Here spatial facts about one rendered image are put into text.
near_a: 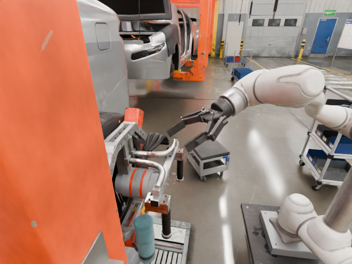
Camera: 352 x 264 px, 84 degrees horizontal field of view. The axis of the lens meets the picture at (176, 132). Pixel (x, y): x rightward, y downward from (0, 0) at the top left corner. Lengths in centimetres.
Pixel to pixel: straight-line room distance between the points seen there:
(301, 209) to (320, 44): 1433
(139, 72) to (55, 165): 311
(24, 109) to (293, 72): 56
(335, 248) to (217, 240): 85
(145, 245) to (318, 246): 85
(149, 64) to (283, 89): 285
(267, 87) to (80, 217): 55
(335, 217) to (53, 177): 118
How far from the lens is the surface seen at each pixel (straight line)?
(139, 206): 120
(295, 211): 137
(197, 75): 441
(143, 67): 332
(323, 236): 129
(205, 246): 179
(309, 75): 60
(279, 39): 1446
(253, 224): 161
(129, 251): 153
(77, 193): 33
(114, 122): 93
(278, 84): 61
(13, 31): 24
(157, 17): 424
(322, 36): 1534
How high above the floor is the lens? 150
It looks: 27 degrees down
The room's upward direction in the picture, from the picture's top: straight up
